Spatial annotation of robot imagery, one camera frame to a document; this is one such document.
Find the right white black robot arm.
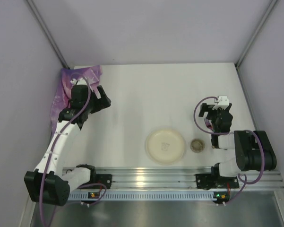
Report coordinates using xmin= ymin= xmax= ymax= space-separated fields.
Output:
xmin=193 ymin=102 xmax=277 ymax=185

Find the iridescent metal fork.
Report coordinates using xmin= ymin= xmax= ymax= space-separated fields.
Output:
xmin=204 ymin=118 xmax=214 ymax=131

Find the cream round plate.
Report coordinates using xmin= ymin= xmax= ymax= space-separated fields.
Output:
xmin=145 ymin=128 xmax=186 ymax=165

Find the aluminium mounting rail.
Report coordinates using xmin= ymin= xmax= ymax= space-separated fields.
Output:
xmin=96 ymin=167 xmax=284 ymax=191

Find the aluminium corner post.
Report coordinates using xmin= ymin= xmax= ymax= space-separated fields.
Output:
xmin=234 ymin=0 xmax=279 ymax=70
xmin=24 ymin=0 xmax=69 ymax=69

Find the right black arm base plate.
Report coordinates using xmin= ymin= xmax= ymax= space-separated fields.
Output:
xmin=195 ymin=173 xmax=240 ymax=190

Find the right aluminium corner post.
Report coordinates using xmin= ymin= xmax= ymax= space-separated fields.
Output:
xmin=234 ymin=0 xmax=279 ymax=70

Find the white slotted cable duct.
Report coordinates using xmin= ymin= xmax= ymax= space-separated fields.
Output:
xmin=68 ymin=191 xmax=229 ymax=201

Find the purple Elsa cloth placemat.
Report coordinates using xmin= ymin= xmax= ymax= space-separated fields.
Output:
xmin=50 ymin=65 xmax=102 ymax=134

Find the left aluminium corner post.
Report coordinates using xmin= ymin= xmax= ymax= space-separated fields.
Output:
xmin=24 ymin=0 xmax=69 ymax=69

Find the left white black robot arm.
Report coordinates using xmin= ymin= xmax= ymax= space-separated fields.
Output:
xmin=24 ymin=85 xmax=111 ymax=206

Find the small glass cup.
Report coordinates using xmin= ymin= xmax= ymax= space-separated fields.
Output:
xmin=189 ymin=139 xmax=205 ymax=153

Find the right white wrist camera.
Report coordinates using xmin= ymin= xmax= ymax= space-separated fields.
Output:
xmin=214 ymin=96 xmax=230 ymax=109

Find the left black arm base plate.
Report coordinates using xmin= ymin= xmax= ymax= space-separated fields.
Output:
xmin=90 ymin=174 xmax=112 ymax=189

